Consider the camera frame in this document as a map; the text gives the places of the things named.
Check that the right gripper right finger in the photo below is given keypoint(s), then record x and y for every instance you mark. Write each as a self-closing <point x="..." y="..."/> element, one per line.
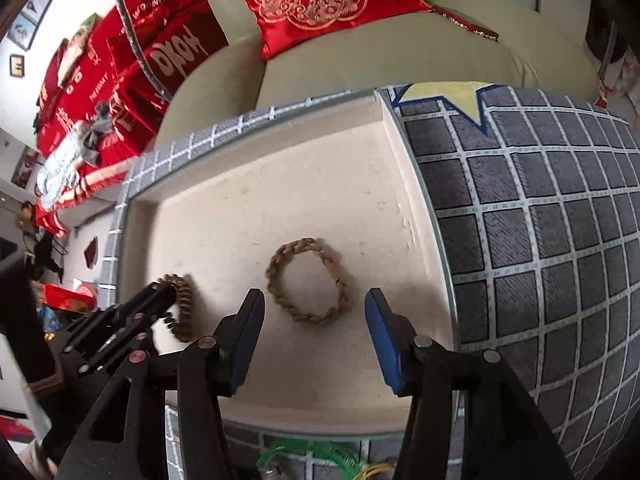
<point x="505" y="435"/>

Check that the red covered sofa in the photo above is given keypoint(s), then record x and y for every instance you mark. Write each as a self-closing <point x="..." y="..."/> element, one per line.
<point x="97" y="67"/>

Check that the grey checked tablecloth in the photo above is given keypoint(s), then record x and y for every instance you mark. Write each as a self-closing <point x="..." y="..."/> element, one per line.
<point x="513" y="227"/>

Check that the grey crumpled garment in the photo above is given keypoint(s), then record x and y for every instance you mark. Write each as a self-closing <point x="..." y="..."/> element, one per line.
<point x="101" y="125"/>

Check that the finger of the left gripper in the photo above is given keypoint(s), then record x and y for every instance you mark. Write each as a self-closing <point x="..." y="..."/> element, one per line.
<point x="142" y="304"/>
<point x="103" y="340"/>

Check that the olive green armchair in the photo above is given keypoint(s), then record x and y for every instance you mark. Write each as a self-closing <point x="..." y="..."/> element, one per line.
<point x="531" y="51"/>

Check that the flexible gooseneck camera stand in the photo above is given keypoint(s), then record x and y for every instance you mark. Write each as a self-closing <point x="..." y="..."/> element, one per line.
<point x="135" y="47"/>

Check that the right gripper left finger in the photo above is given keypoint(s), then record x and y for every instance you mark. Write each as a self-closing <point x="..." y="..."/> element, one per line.
<point x="123" y="435"/>

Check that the red snack box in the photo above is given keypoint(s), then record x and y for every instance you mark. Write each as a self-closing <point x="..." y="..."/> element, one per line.
<point x="81" y="300"/>

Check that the white crumpled blanket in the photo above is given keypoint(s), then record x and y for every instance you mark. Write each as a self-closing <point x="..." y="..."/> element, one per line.
<point x="59" y="171"/>

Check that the red phone on armrest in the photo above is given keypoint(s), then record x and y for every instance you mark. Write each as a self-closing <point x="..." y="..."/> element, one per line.
<point x="466" y="23"/>

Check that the black double picture frame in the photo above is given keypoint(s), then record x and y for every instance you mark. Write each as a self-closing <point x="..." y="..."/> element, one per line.
<point x="23" y="30"/>

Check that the shallow grey cardboard tray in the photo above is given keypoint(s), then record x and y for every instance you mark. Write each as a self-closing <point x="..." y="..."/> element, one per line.
<point x="285" y="269"/>

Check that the small black picture frame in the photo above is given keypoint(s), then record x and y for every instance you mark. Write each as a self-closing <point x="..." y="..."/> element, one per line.
<point x="17" y="66"/>

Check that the green translucent bangle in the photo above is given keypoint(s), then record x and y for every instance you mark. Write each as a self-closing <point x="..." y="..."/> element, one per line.
<point x="348" y="464"/>

